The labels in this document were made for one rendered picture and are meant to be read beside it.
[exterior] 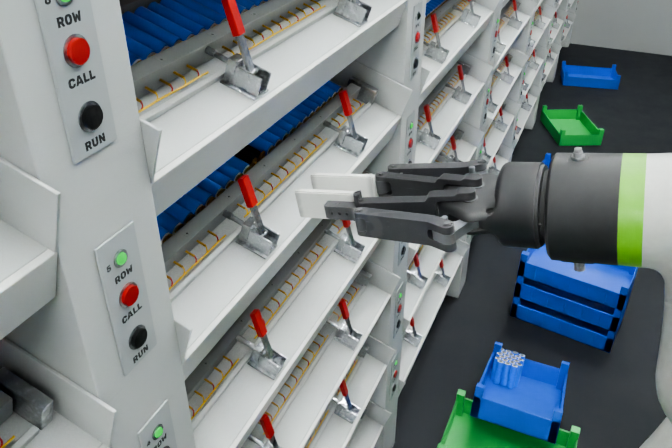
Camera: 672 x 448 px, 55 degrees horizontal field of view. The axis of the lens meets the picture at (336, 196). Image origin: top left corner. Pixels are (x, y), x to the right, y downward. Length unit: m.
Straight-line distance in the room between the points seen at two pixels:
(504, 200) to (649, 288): 1.85
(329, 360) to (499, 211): 0.63
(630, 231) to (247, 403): 0.49
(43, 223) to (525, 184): 0.36
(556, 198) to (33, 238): 0.38
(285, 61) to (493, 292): 1.59
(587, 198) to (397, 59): 0.57
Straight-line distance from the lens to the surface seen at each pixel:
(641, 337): 2.18
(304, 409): 1.06
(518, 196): 0.55
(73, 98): 0.43
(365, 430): 1.52
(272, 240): 0.73
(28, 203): 0.44
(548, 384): 1.93
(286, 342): 0.89
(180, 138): 0.56
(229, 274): 0.70
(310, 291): 0.96
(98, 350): 0.51
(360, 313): 1.21
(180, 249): 0.68
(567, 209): 0.53
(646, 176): 0.54
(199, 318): 0.65
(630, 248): 0.54
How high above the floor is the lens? 1.36
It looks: 31 degrees down
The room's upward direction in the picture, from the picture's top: straight up
